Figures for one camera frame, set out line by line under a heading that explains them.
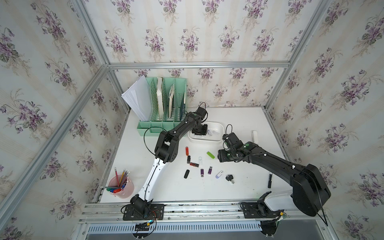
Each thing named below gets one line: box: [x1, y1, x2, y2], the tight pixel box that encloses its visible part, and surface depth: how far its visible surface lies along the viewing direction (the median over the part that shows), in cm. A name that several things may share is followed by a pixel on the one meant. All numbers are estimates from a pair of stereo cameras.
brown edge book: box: [169, 84, 175, 118], surface depth 103 cm
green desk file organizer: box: [137, 77, 187, 137], surface depth 106 cm
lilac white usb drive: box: [215, 170, 224, 179], surface depth 88 cm
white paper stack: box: [121, 75, 153, 121], surface depth 99 cm
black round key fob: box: [225, 174, 235, 184], surface depth 84 cm
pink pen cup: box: [106, 174, 135, 199], surface depth 76 cm
